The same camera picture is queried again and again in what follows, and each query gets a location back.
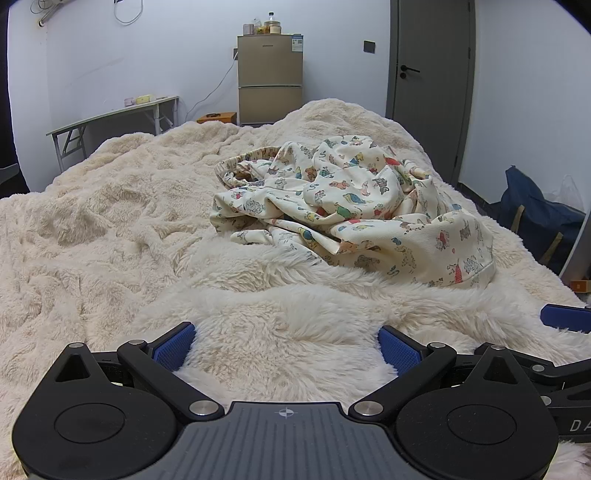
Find beige mini fridge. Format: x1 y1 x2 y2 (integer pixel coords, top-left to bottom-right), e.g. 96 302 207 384
237 34 305 126

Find grey folding table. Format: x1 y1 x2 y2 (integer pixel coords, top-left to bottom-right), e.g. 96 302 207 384
45 95 180 174

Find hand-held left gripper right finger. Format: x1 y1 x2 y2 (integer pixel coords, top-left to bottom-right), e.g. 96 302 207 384
348 326 542 422

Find white wall pipes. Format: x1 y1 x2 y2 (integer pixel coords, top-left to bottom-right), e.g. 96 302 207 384
30 0 75 26

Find cream dog print garment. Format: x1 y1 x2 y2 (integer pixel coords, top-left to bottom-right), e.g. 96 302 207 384
210 135 497 289

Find fluffy cream blanket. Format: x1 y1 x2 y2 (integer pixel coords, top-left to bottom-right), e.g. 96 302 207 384
0 98 591 480

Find white wall cable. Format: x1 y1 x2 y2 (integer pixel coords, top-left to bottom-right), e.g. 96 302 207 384
113 0 142 25

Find white fridge cable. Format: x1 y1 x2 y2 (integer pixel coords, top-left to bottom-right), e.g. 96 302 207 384
185 51 241 121

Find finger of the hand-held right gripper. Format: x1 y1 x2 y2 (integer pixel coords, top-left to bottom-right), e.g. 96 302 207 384
540 304 591 334
526 361 591 393

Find blue bag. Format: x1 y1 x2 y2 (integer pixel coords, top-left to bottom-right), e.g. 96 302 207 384
499 165 587 278

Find clear plastic bag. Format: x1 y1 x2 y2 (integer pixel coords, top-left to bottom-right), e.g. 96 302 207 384
549 174 583 209

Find dark curtain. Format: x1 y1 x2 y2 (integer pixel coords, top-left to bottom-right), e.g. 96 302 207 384
0 0 20 195

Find grey door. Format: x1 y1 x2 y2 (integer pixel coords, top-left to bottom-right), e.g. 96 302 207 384
387 0 476 188

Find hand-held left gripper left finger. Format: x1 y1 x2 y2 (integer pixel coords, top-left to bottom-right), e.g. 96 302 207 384
39 322 225 422

